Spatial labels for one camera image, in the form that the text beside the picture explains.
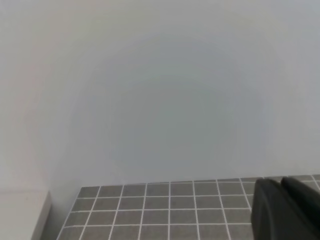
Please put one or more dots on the grey grid tablecloth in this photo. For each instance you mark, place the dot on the grey grid tablecloth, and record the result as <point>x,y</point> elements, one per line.
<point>211,209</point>

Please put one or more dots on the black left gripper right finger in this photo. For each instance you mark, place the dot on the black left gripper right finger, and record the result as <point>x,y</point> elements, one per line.
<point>307,199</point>

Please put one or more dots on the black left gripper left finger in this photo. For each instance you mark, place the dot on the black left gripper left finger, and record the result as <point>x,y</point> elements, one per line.
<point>275,215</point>

